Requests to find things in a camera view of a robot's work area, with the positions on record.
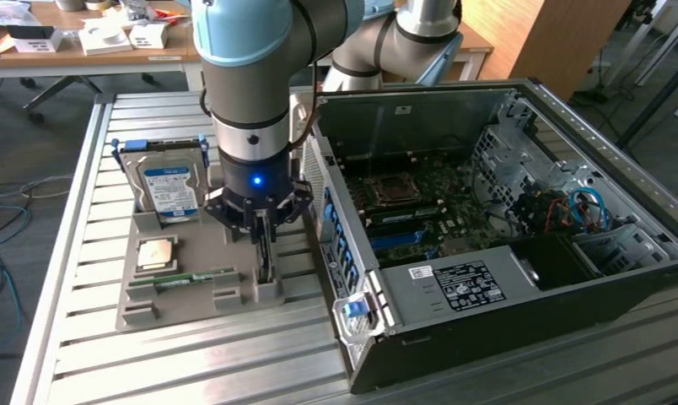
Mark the white box with tape roll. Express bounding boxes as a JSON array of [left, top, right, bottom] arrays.
[[77, 17, 133, 57]]

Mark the installed green RAM stick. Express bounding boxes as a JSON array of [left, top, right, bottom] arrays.
[[365, 205, 445, 225]]

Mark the blue SATA wire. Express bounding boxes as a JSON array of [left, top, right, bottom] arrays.
[[563, 187, 615, 234]]

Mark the wooden cabinet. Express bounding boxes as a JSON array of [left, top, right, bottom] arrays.
[[460, 0, 636, 102]]

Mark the white box black lid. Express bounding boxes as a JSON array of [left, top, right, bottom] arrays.
[[4, 24, 64, 55]]

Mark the metal CPU socket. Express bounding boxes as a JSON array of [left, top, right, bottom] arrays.
[[365, 172, 423, 204]]

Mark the wooden desk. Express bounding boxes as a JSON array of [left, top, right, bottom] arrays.
[[0, 0, 495, 92]]

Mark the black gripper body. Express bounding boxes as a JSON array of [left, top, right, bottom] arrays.
[[219, 152, 296, 214]]

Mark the hard disk blue carrier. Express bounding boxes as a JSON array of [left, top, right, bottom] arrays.
[[111, 135, 212, 225]]

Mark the silver CPU chip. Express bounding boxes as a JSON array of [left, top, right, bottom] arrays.
[[135, 240, 177, 272]]

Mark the grey power supply unit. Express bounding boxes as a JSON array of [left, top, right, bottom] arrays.
[[379, 246, 543, 328]]

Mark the small white box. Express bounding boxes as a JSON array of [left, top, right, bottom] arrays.
[[128, 23, 169, 51]]

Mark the green motherboard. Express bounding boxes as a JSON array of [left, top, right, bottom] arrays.
[[337, 154, 508, 269]]

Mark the desk leg with casters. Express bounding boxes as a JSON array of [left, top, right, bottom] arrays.
[[21, 75, 103, 124]]

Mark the blue floor cable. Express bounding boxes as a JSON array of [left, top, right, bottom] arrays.
[[0, 192, 33, 362]]

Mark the open black PC case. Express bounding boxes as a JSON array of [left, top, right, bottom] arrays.
[[289, 78, 678, 396]]

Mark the grey parts rack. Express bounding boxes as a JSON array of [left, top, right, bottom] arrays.
[[115, 162, 288, 332]]

